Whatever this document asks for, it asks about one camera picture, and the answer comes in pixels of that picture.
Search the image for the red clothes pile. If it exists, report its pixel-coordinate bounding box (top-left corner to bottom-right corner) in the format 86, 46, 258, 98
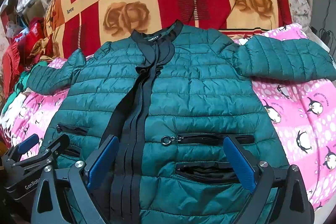
2, 18, 56, 99

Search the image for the green cloth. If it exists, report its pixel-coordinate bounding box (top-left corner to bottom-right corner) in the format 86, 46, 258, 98
1, 61, 48, 116

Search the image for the teal quilted puffer jacket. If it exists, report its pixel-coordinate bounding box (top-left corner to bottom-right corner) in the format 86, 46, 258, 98
27, 21, 335, 223

